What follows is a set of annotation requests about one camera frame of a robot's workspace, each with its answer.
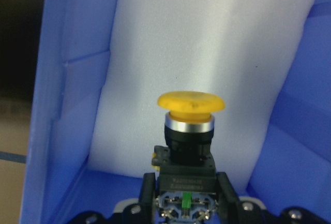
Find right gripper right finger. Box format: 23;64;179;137
216;172;328;223

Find white foam pad right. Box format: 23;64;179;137
88;0;315;192

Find right blue plastic bin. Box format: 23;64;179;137
19;0;330;223

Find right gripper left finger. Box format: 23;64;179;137
68;173;156;224

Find yellow mushroom push button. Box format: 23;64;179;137
152;91;225;223

